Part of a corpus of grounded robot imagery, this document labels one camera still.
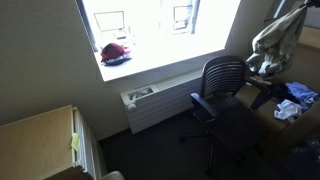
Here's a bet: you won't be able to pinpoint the light grey clothing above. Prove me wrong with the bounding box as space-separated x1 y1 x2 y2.
247 5 308 80

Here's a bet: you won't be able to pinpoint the black office chair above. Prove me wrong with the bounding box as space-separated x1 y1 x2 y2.
179 55 266 176

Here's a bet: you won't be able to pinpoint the dark navy clothing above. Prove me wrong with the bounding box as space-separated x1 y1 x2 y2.
250 82 301 110

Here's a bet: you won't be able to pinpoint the white clothing piece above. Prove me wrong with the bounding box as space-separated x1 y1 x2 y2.
274 99 302 123

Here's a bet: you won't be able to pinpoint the tan sofa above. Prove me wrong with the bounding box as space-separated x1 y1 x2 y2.
236 27 320 156

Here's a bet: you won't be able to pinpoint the blue clothing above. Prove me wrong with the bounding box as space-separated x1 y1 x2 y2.
286 82 319 110

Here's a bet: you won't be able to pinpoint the dark blue folded clothes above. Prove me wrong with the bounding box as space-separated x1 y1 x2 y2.
101 56 131 66

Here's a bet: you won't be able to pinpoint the maroon cap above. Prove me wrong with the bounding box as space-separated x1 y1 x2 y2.
100 43 130 60

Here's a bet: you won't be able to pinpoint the yellow sticky note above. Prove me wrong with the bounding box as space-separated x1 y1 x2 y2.
71 133 80 151

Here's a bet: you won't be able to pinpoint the light wood desk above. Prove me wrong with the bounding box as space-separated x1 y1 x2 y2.
0 105 101 180

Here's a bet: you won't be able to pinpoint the white wall heater unit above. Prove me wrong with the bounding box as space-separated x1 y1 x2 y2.
121 69 202 134

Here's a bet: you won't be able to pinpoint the window frame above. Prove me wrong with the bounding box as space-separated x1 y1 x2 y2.
76 0 200 52

